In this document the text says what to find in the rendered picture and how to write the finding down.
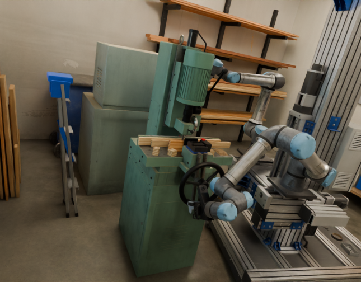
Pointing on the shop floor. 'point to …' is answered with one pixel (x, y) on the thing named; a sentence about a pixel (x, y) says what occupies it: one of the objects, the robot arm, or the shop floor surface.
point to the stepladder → (55, 84)
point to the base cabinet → (157, 223)
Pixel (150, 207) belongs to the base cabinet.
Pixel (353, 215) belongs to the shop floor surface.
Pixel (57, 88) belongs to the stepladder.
